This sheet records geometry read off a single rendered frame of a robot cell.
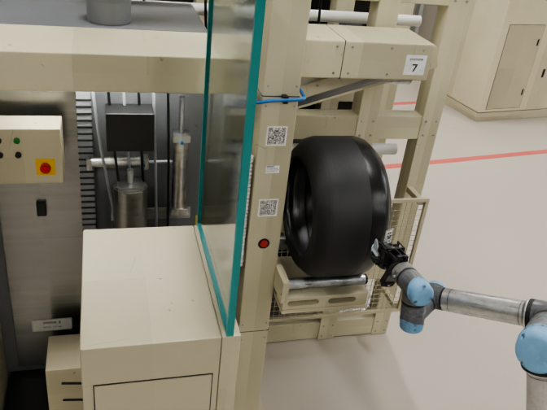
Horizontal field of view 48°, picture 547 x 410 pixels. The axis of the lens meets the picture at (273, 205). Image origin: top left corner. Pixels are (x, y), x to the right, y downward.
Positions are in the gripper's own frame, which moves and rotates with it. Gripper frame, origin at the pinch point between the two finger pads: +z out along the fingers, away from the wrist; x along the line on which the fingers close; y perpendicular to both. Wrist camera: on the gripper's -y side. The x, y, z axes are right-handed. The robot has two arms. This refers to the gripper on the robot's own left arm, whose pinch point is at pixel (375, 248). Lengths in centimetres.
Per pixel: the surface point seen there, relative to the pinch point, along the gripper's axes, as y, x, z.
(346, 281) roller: -26.8, -1.8, 23.2
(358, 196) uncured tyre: 14.8, 3.6, 12.1
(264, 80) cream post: 53, 39, 22
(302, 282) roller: -26.4, 16.7, 23.5
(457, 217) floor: -95, -183, 221
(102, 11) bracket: 69, 90, 46
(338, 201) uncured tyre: 13.4, 11.4, 11.5
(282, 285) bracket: -24.8, 26.0, 19.4
